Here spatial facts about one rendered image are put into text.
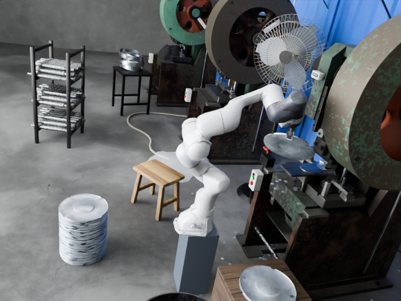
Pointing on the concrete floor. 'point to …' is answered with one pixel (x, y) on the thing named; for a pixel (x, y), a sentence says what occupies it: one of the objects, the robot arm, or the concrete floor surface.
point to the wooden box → (226, 278)
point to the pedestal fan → (307, 46)
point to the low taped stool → (151, 170)
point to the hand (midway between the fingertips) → (290, 135)
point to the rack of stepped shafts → (58, 92)
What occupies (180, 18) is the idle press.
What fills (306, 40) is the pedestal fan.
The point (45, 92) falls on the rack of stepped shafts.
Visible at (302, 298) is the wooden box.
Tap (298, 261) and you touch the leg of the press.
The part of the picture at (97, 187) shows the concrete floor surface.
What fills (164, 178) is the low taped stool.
